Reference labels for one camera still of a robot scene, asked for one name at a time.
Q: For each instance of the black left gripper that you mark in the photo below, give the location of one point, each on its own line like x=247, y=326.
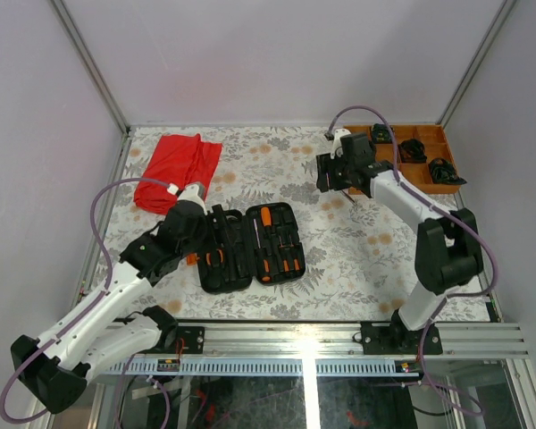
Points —
x=223, y=227

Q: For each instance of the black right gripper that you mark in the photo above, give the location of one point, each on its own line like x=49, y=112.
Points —
x=325, y=165

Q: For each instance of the orange black pliers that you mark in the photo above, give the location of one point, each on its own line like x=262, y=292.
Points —
x=215, y=258

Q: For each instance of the black plastic tool case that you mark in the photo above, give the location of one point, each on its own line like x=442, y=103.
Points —
x=240, y=266

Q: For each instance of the large black handled screwdriver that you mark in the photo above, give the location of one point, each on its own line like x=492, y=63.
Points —
x=264, y=268

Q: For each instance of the black orange stubby screwdriver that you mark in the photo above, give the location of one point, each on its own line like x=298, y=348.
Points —
x=266, y=218

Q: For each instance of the small orange black screwdriver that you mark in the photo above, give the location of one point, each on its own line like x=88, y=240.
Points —
x=294, y=253

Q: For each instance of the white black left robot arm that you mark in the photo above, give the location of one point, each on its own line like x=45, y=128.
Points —
x=58, y=365

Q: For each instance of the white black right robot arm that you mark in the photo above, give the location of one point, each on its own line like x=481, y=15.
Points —
x=447, y=255

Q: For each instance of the red folded cloth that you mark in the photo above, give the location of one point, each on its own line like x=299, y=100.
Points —
x=179, y=160

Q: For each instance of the orange compartment tray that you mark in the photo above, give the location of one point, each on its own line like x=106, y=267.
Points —
x=436, y=146

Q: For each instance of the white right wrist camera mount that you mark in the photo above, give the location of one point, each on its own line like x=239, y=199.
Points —
x=335, y=136

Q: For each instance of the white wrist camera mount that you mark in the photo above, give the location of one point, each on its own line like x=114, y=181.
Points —
x=335, y=136
x=194, y=193

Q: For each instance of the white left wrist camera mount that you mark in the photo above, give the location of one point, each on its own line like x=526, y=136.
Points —
x=194, y=193

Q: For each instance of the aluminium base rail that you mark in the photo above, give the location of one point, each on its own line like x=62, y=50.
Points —
x=281, y=348

